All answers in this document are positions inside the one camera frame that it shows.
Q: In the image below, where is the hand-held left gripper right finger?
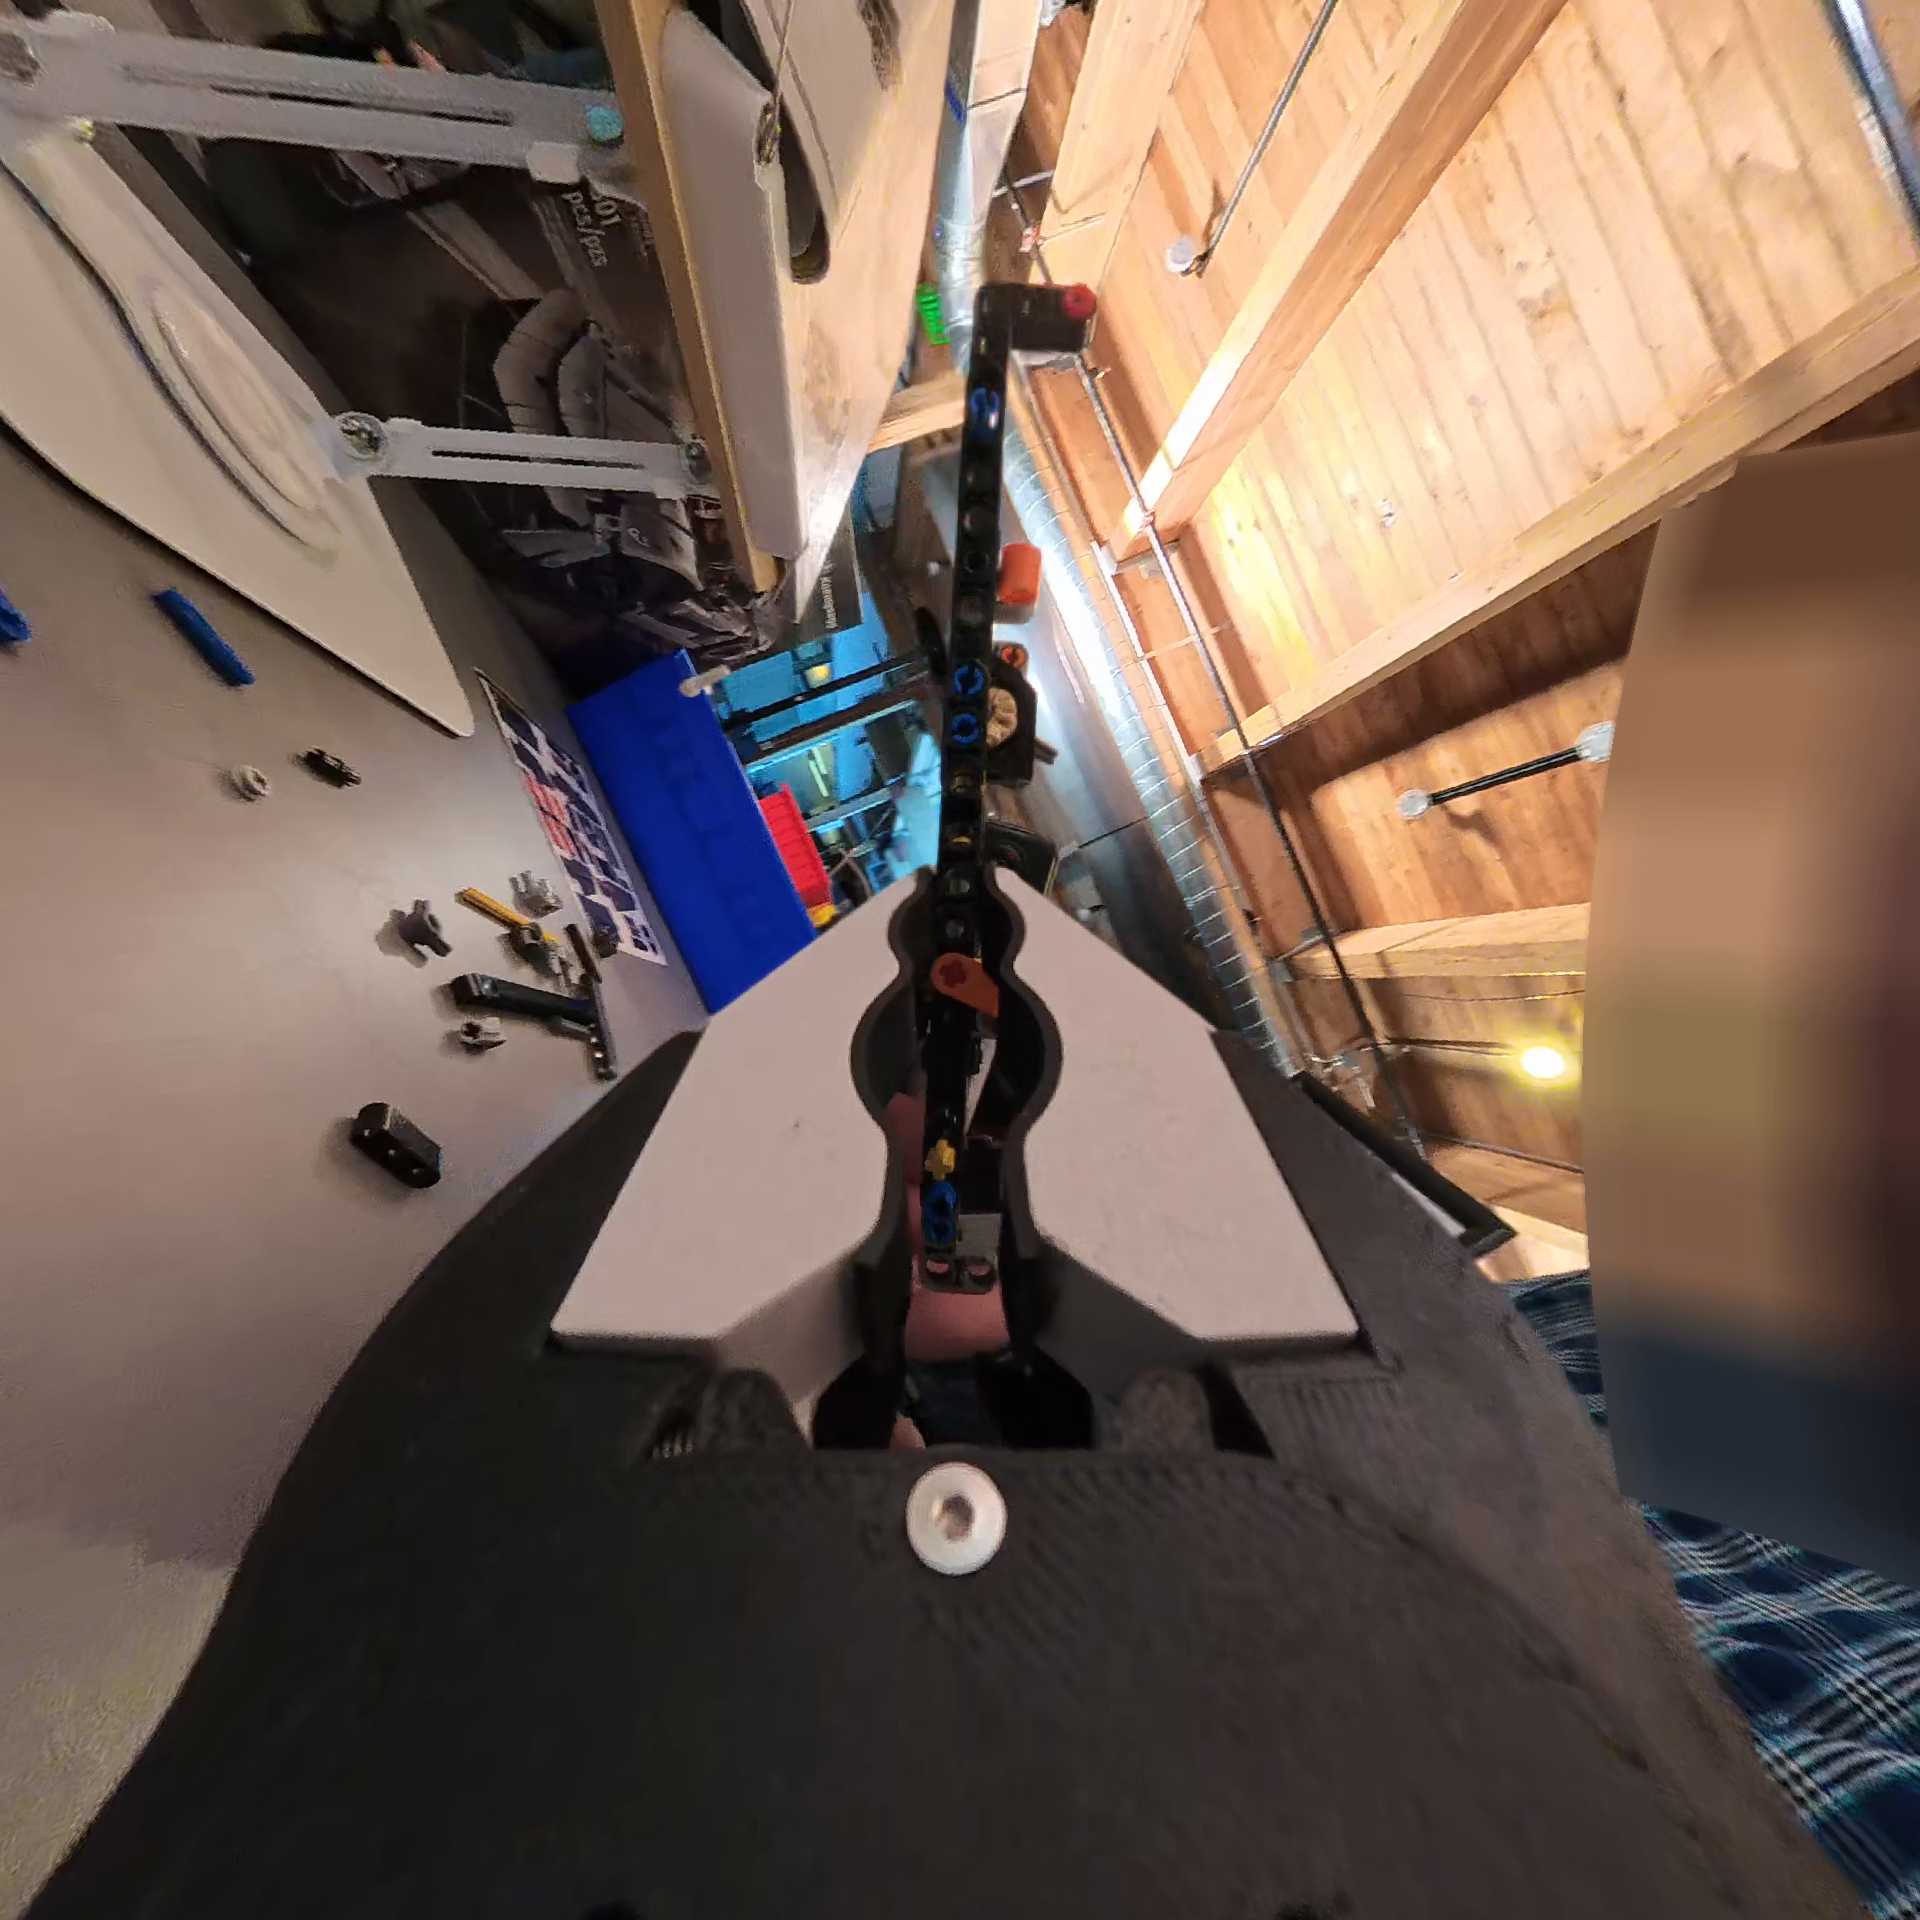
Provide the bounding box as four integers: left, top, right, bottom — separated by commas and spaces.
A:
988, 870, 1364, 1403

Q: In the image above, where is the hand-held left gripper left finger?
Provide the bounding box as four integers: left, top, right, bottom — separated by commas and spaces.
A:
546, 870, 923, 1421

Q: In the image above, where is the black short lego beam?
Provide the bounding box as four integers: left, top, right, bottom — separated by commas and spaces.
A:
348, 1098, 446, 1195

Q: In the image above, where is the lego vehicle chassis assembly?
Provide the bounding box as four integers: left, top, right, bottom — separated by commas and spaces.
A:
903, 282, 1100, 1300

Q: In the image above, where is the black long lego axle piece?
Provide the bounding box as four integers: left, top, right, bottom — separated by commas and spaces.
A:
447, 969, 596, 1034

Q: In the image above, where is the lego sticker sheet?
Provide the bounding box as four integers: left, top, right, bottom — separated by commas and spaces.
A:
475, 668, 670, 969

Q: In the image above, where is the blue long lego pin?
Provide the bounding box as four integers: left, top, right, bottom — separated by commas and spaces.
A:
150, 586, 259, 690

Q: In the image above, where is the red storage bin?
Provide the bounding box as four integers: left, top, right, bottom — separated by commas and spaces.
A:
753, 788, 837, 917

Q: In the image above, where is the blue storage bin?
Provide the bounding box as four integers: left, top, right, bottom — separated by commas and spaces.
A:
566, 645, 825, 1012

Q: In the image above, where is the blue plaid shirt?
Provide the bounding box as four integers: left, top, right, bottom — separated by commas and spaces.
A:
1505, 1273, 1920, 1920

